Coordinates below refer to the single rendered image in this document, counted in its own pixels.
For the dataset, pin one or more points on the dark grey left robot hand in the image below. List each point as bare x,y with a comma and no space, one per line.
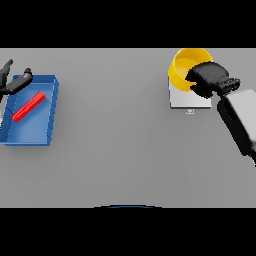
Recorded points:
18,83

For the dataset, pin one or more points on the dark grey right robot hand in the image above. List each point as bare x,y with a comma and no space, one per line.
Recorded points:
209,79

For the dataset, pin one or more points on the yellow bowl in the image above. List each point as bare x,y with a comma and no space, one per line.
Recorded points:
182,68

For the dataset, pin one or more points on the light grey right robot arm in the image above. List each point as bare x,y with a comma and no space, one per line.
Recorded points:
240,120

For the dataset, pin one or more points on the red beaker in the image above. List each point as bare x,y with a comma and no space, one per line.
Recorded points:
28,106

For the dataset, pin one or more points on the pale square measuring scale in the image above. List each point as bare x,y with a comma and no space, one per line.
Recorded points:
188,99

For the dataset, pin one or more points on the blue tray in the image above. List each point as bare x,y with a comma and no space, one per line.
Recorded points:
30,116

